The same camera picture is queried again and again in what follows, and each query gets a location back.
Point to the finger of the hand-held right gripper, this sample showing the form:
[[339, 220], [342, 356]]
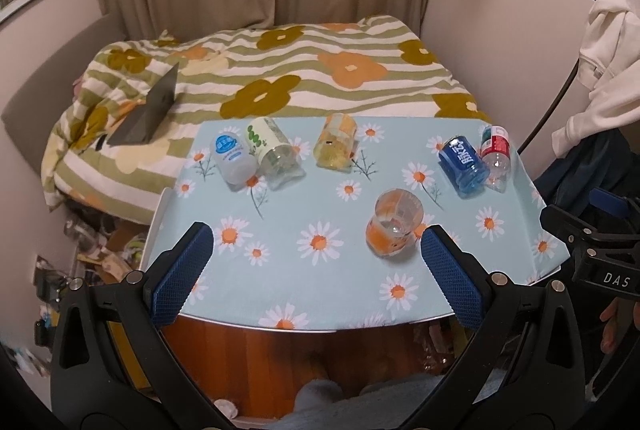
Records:
[[607, 201], [562, 222]]

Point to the clear bottle green label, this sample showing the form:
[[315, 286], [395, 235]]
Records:
[[274, 153]]

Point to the light blue daisy tablecloth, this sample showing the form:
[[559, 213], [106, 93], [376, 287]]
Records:
[[320, 205]]

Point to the white bottle blue label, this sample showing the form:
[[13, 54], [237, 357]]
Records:
[[231, 159]]

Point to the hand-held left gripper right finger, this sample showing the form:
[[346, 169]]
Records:
[[452, 281]]

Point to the clear plastic packaging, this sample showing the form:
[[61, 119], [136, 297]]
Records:
[[434, 350]]

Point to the striped flower print blanket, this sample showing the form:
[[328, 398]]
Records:
[[300, 59]]

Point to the pile of floor clutter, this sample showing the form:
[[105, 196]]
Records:
[[85, 260]]

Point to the person's right hand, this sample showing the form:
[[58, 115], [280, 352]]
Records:
[[611, 327]]

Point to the white hoodie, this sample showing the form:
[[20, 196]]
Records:
[[607, 79]]

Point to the white table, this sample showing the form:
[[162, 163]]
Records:
[[161, 210]]

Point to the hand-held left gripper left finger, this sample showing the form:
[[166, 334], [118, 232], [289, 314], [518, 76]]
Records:
[[183, 271]]

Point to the grey padded headboard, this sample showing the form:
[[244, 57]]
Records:
[[50, 74]]

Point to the dark blue clothing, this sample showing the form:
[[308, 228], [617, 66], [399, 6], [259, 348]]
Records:
[[580, 169]]

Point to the yellow orange print glass cup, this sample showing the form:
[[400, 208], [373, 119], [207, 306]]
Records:
[[336, 142]]

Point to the clear bottle red label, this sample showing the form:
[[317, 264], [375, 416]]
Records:
[[495, 155]]

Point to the person's grey clad leg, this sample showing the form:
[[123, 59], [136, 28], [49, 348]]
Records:
[[345, 402]]

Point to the grey laptop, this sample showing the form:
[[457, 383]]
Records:
[[145, 114]]

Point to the blue drink bottle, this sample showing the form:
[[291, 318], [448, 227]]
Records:
[[462, 164]]

